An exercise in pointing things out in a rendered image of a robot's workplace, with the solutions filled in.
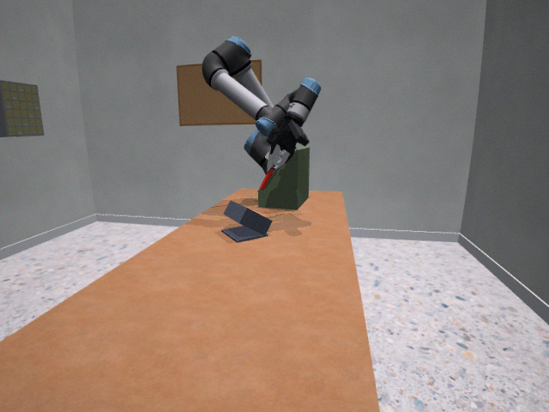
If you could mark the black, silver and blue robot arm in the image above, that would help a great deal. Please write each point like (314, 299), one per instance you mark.
(232, 59)

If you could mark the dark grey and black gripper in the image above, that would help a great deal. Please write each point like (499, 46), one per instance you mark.
(283, 139)

